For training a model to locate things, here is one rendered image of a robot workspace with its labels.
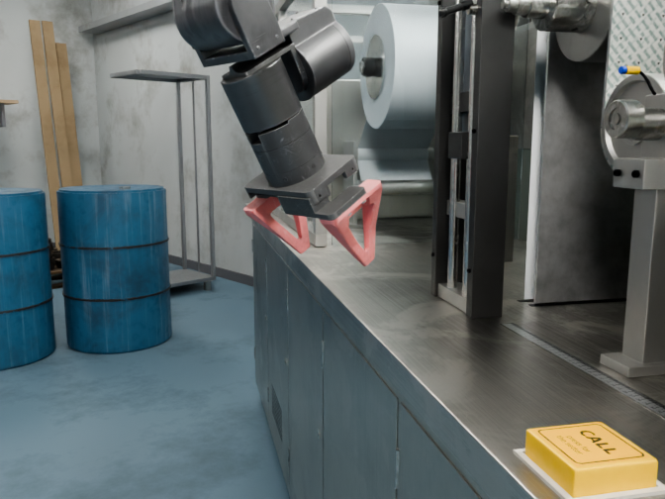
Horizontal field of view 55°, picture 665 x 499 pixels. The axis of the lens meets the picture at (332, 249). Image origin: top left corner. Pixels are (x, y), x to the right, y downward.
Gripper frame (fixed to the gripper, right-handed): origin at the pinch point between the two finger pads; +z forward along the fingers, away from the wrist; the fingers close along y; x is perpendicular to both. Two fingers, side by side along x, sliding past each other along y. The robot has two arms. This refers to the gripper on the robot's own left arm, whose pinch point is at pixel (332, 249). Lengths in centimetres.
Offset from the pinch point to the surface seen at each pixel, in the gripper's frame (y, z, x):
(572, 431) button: -24.4, 12.7, 2.5
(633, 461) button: -29.8, 12.1, 3.6
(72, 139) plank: 637, 89, -188
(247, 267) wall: 387, 203, -175
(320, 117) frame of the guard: 71, 15, -60
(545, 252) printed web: 3.7, 29.2, -38.7
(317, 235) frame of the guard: 71, 39, -45
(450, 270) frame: 15.0, 27.6, -29.2
